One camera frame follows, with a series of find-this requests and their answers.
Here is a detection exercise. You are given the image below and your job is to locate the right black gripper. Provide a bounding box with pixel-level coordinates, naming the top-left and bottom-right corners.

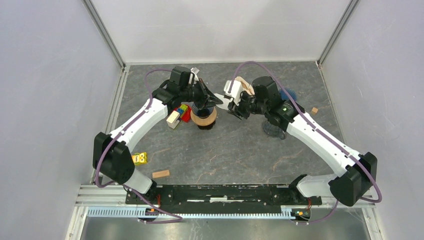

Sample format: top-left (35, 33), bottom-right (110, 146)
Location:
top-left (226, 90), bottom-right (268, 121)

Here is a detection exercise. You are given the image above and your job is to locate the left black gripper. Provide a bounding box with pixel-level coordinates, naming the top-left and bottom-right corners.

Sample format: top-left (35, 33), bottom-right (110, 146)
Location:
top-left (180, 78), bottom-right (223, 111)

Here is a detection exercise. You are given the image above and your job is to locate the white paper coffee filter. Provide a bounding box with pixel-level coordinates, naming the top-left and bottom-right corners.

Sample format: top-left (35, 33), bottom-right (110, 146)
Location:
top-left (210, 93), bottom-right (232, 111)

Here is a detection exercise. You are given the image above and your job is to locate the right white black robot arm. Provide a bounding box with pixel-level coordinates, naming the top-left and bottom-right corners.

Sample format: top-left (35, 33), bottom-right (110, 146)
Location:
top-left (223, 76), bottom-right (378, 207)

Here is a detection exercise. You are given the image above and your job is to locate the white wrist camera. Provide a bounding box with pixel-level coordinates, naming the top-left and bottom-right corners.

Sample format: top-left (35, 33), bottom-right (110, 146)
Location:
top-left (188, 67), bottom-right (200, 86)
top-left (223, 80), bottom-right (243, 106)

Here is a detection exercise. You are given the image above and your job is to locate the flat wooden block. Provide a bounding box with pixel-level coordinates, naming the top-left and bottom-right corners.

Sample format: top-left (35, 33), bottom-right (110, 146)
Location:
top-left (152, 169), bottom-right (171, 179)

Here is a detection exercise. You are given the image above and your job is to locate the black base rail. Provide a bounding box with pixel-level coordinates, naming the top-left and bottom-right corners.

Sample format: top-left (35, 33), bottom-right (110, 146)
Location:
top-left (144, 184), bottom-right (322, 214)

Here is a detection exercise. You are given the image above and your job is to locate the blue ribbed dripper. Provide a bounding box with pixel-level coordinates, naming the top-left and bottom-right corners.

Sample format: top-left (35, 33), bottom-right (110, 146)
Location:
top-left (279, 87), bottom-right (297, 102)
top-left (191, 103), bottom-right (214, 119)

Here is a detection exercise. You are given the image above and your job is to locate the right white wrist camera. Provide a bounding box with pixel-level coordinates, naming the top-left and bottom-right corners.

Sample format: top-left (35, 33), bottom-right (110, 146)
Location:
top-left (223, 80), bottom-right (243, 106)

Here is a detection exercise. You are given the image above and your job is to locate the dark brown dripper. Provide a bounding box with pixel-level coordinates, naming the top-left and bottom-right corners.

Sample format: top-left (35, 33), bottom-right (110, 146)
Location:
top-left (197, 121), bottom-right (216, 130)

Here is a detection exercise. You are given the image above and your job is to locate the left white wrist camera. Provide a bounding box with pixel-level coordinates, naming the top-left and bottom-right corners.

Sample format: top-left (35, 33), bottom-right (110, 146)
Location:
top-left (188, 67), bottom-right (200, 86)

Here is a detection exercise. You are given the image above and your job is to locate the orange coffee filter box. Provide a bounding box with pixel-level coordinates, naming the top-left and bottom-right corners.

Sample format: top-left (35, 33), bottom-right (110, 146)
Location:
top-left (234, 76), bottom-right (255, 96)

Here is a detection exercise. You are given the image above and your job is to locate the grey slotted cable duct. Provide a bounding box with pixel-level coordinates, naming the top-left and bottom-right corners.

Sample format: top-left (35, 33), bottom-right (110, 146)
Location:
top-left (87, 206), bottom-right (311, 220)

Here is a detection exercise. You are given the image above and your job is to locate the small wooden cube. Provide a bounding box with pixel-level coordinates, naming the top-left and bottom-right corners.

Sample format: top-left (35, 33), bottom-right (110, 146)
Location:
top-left (310, 107), bottom-right (319, 116)

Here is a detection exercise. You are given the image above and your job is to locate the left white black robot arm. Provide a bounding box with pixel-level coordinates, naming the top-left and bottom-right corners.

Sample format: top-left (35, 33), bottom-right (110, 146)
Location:
top-left (93, 66), bottom-right (228, 204)

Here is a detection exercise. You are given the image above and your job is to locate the clear glass pitcher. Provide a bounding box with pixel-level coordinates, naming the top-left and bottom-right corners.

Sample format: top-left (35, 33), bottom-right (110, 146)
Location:
top-left (261, 120), bottom-right (287, 140)

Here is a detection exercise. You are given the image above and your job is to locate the colourful toy block pile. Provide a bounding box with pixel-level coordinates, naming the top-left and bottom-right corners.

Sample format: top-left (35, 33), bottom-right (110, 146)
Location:
top-left (166, 104), bottom-right (192, 129)

